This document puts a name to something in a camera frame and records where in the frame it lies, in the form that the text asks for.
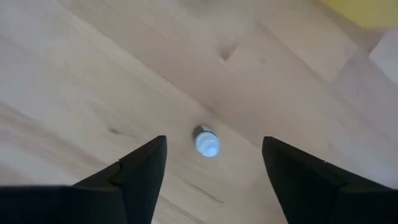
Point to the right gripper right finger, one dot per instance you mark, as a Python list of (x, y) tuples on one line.
[(326, 199)]

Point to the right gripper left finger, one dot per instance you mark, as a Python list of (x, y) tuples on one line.
[(93, 202)]

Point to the black food colouring dropper bottle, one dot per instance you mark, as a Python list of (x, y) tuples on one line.
[(206, 144)]

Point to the yellow plastic basket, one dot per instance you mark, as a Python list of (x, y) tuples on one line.
[(367, 12)]

